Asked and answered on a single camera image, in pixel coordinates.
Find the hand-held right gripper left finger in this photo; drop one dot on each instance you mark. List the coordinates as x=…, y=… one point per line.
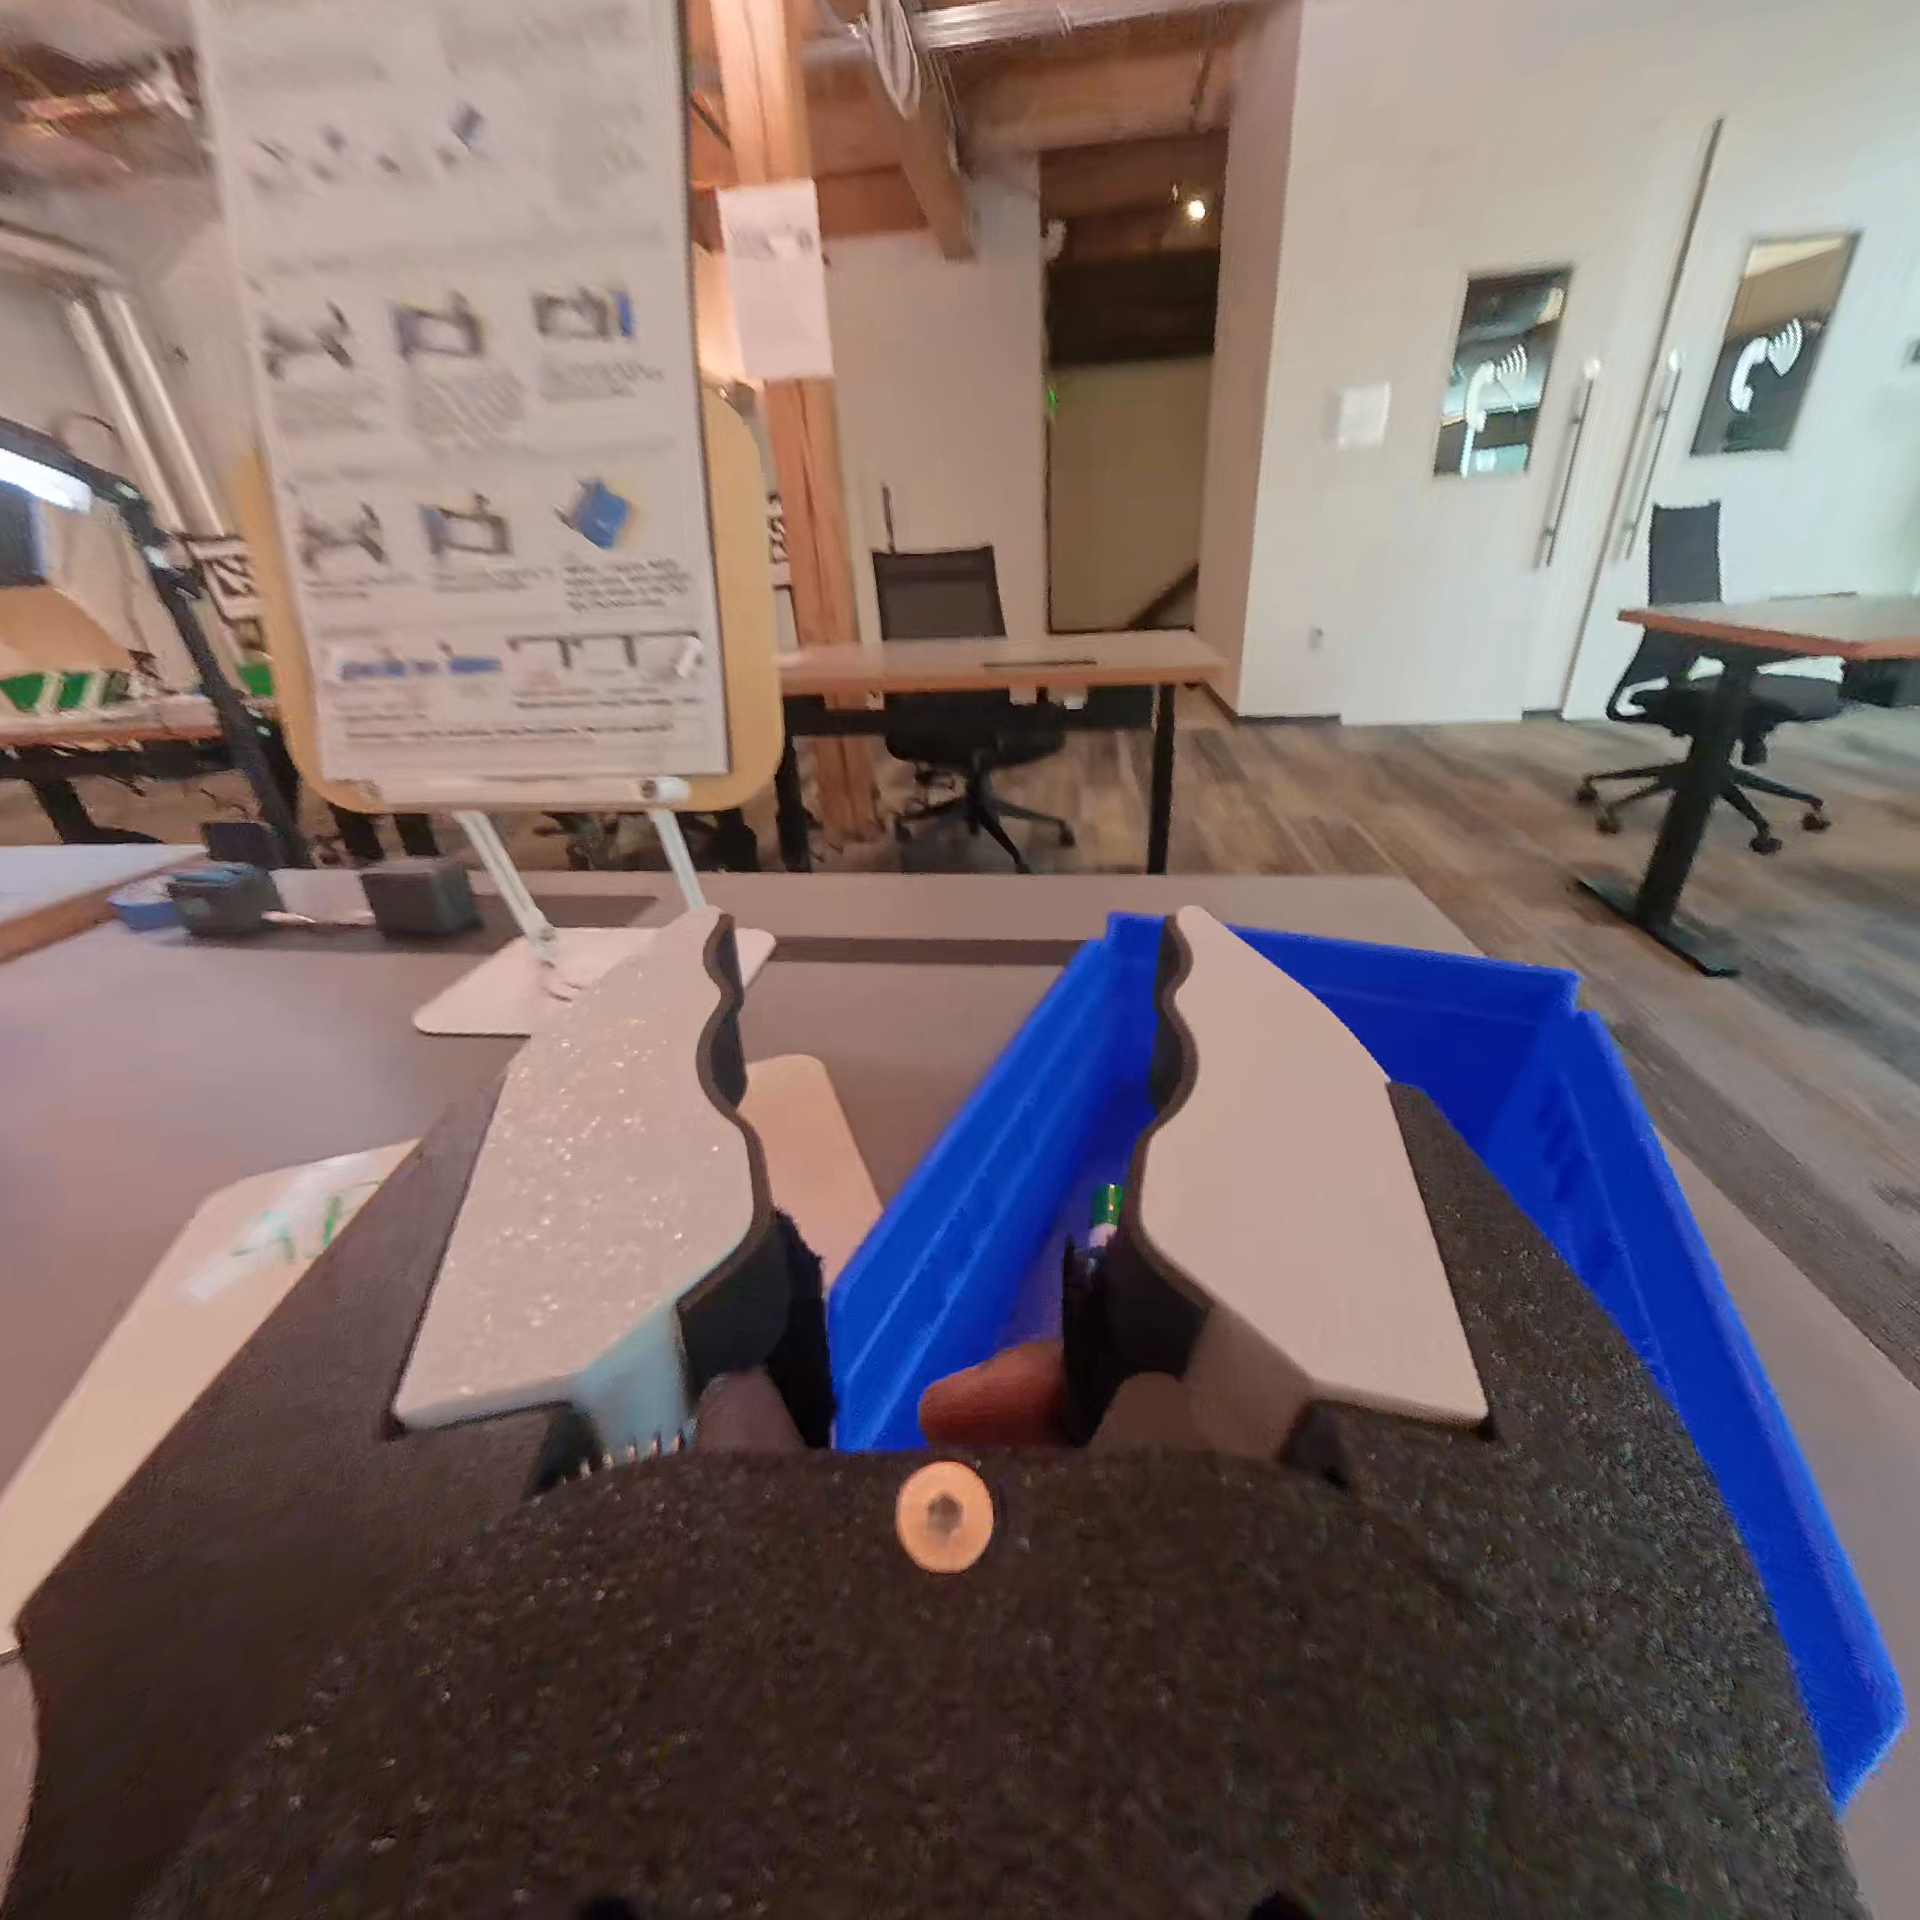
x=586, y=1202

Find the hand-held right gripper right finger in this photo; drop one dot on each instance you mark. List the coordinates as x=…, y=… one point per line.
x=1305, y=1202

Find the green whiteboard marker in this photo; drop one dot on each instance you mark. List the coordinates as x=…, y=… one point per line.
x=1105, y=1222

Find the blue plastic bin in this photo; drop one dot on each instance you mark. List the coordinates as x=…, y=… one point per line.
x=1592, y=1202

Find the white whiteboard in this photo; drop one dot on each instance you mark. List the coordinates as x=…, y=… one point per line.
x=182, y=1322

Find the black boxy object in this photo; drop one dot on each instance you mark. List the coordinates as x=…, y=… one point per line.
x=420, y=894

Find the black box with blue top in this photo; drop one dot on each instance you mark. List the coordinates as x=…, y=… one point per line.
x=220, y=899

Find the wooden office desk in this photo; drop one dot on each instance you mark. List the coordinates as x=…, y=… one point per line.
x=1771, y=633
x=990, y=662

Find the black vertical pole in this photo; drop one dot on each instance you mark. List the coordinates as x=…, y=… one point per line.
x=211, y=676

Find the white table sign stand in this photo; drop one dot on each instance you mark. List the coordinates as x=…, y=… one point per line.
x=480, y=363

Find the black studio light panel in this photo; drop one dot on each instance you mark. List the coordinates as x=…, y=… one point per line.
x=36, y=467

